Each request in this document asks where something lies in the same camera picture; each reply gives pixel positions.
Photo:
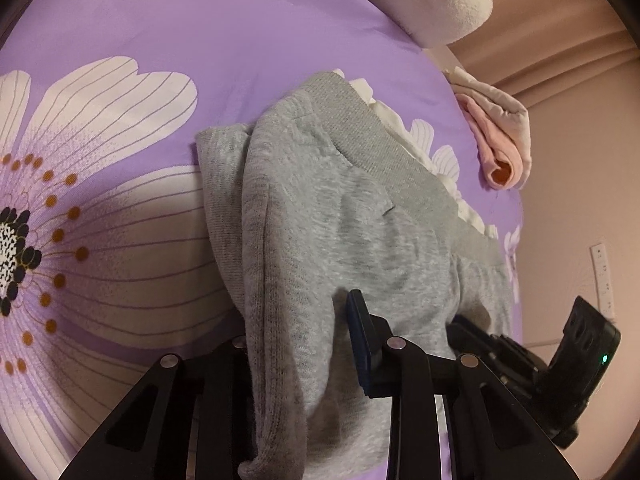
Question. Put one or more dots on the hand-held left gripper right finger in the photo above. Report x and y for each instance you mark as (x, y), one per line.
(360, 340)

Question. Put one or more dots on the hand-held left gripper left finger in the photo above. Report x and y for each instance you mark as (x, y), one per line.
(225, 385)

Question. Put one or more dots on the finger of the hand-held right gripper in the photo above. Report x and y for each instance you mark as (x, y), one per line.
(465, 332)

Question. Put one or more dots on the grey printed sweatshirt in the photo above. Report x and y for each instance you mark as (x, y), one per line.
(325, 220)

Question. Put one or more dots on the pink cream fleece garment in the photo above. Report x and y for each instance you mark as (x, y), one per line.
(495, 150)

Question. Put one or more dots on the beige pink curtain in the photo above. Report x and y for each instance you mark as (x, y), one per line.
(550, 20)

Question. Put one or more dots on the white fluffy blanket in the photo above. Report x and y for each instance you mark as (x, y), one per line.
(440, 5)

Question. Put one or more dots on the purple floral bed sheet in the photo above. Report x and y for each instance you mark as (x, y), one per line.
(150, 20)

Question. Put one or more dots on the white wall socket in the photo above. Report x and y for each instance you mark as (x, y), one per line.
(602, 280)

